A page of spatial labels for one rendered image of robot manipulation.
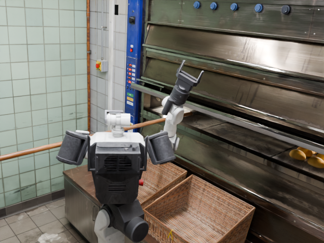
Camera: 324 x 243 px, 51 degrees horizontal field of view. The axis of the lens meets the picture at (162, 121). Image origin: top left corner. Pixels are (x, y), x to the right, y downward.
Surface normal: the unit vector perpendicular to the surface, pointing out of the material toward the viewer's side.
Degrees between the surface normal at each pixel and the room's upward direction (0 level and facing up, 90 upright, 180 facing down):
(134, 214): 45
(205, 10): 90
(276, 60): 70
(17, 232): 0
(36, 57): 90
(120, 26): 90
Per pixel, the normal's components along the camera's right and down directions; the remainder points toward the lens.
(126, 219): 0.52, -0.47
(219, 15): -0.75, 0.17
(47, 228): 0.07, -0.95
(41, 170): 0.66, 0.28
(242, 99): -0.68, -0.17
